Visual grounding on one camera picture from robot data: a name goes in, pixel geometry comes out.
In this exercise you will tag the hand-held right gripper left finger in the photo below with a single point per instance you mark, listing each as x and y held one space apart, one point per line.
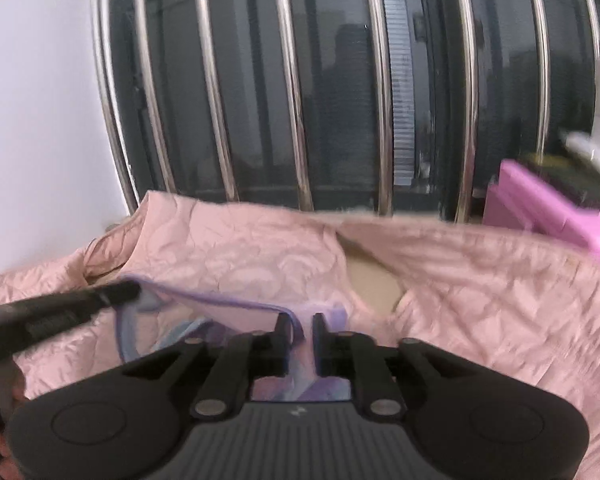
280 332

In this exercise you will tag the pink quilted jacket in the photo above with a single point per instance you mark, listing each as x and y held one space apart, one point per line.
455 285

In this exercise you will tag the bright pink box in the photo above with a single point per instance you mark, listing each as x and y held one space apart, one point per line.
535 210

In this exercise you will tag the lilac mesh garment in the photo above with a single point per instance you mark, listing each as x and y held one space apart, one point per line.
302 360

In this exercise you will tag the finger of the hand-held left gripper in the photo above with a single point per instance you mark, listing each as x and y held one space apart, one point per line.
117 294

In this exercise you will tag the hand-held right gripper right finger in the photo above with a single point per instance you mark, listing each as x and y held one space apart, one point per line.
320 335

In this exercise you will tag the window with metal bars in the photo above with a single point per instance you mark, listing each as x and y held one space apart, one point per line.
330 85

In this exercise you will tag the dark books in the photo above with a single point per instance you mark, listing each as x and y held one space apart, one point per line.
570 180

